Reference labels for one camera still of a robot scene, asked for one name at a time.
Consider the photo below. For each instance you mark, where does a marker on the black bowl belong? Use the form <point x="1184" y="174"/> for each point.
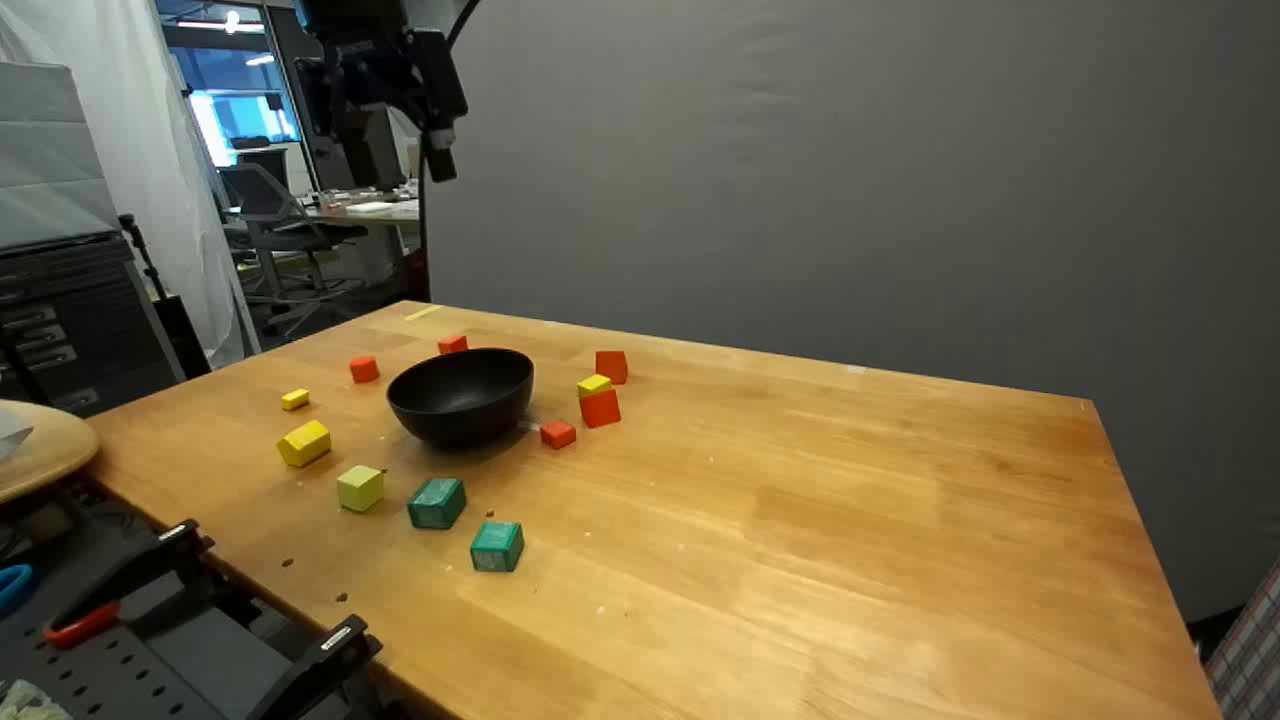
<point x="463" y="413"/>

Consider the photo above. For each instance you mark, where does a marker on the black pegboard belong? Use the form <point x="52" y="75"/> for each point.
<point x="146" y="667"/>

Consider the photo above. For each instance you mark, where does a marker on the white curtain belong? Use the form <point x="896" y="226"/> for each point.
<point x="146" y="161"/>

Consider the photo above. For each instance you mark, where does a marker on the small yellow wooden block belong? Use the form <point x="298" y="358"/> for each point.
<point x="293" y="398"/>
<point x="595" y="384"/>

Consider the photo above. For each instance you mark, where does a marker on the pale crumpled object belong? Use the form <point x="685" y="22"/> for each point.
<point x="26" y="701"/>

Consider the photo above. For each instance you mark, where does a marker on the orange-red wooden block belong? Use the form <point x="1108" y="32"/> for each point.
<point x="602" y="408"/>

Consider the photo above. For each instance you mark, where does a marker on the office chair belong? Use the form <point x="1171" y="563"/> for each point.
<point x="253" y="194"/>

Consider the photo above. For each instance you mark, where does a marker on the grey flat panel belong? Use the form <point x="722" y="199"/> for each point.
<point x="46" y="161"/>

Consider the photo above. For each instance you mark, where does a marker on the lime green wooden cube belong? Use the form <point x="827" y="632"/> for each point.
<point x="356" y="489"/>

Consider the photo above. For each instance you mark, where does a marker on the round wooden board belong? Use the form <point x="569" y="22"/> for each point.
<point x="46" y="446"/>

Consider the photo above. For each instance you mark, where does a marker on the office desk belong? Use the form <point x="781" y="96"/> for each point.
<point x="372" y="210"/>

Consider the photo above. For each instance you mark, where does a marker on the small red wooden block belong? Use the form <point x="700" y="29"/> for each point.
<point x="557" y="435"/>

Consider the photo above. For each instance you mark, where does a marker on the red wooden cube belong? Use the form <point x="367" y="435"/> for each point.
<point x="613" y="367"/>

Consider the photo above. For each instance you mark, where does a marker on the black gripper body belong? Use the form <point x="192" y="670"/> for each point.
<point x="381" y="18"/>

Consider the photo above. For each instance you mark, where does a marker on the blue lit screen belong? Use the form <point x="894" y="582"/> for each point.
<point x="245" y="123"/>

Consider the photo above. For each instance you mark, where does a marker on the large yellow wooden block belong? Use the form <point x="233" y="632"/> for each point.
<point x="305" y="440"/>

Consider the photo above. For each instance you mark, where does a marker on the red triangular wooden block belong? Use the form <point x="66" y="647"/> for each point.
<point x="454" y="344"/>

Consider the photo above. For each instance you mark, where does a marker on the red hexagonal wooden block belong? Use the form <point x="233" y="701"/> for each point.
<point x="367" y="369"/>

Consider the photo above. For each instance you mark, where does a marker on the grey fabric backdrop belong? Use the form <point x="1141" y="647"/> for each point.
<point x="864" y="174"/>

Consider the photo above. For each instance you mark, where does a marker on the teal wooden block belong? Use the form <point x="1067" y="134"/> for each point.
<point x="438" y="503"/>
<point x="496" y="547"/>

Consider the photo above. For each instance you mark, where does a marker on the black cabinet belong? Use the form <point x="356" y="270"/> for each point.
<point x="82" y="332"/>

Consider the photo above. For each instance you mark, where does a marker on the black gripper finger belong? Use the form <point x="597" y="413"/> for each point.
<point x="438" y="83"/>
<point x="361" y="95"/>

